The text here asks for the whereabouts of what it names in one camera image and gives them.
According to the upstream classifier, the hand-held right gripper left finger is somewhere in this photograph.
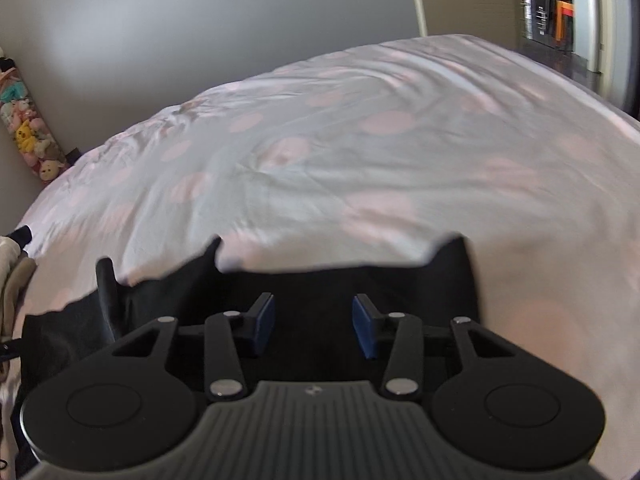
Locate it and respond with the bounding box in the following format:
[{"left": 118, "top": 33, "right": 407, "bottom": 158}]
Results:
[{"left": 112, "top": 292, "right": 276, "bottom": 402}]

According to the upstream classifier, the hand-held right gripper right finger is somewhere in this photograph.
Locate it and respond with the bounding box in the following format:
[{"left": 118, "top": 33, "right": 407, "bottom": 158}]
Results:
[{"left": 352, "top": 293, "right": 516, "bottom": 402}]

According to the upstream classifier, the black garment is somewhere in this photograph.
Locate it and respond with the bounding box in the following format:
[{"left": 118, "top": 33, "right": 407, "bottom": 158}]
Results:
[{"left": 19, "top": 234, "right": 483, "bottom": 401}]

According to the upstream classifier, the beige clothes pile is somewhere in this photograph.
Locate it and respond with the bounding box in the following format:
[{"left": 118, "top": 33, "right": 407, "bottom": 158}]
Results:
[{"left": 0, "top": 234, "right": 39, "bottom": 391}]

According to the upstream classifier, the bed with pink dotted blanket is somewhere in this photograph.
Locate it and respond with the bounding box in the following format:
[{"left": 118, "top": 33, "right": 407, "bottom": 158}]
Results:
[{"left": 0, "top": 33, "right": 640, "bottom": 480}]

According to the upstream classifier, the hanging plush toy holder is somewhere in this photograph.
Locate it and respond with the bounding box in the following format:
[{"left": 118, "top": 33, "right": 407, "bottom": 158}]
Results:
[{"left": 0, "top": 54, "right": 69, "bottom": 187}]

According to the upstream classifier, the dark cabinet with orange mark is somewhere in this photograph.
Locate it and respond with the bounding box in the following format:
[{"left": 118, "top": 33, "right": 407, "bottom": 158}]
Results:
[{"left": 516, "top": 0, "right": 577, "bottom": 54}]

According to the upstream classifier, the white door frame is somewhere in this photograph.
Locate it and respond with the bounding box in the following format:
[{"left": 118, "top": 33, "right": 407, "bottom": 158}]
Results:
[{"left": 574, "top": 0, "right": 633, "bottom": 111}]

